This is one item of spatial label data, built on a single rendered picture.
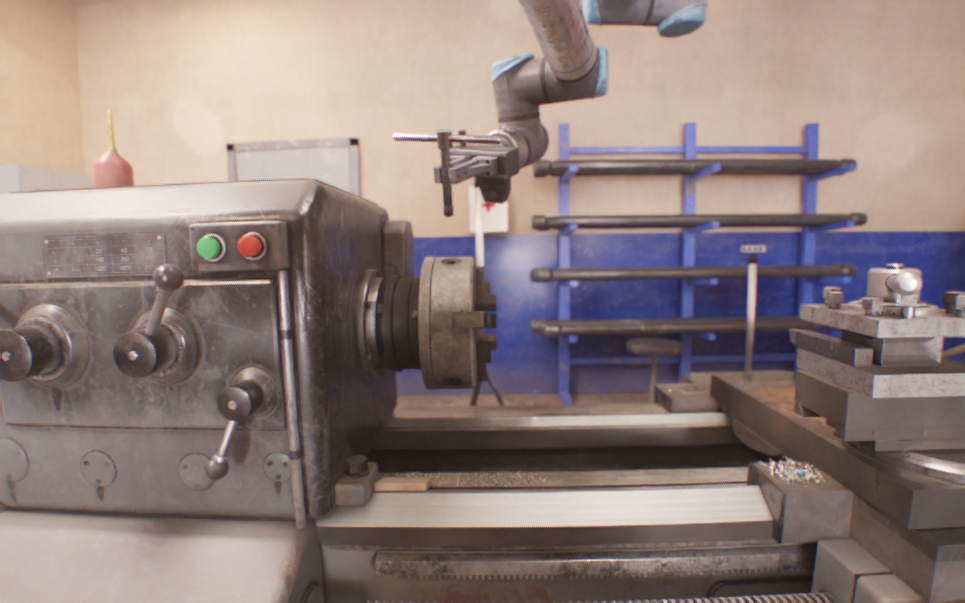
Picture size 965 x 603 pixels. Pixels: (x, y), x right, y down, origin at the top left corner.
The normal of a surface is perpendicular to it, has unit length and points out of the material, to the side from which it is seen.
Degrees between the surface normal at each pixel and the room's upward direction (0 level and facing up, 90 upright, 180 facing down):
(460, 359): 111
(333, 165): 90
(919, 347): 90
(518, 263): 90
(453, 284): 49
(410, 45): 90
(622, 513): 36
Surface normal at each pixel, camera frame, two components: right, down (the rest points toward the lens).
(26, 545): -0.03, -0.78
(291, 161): -0.02, 0.11
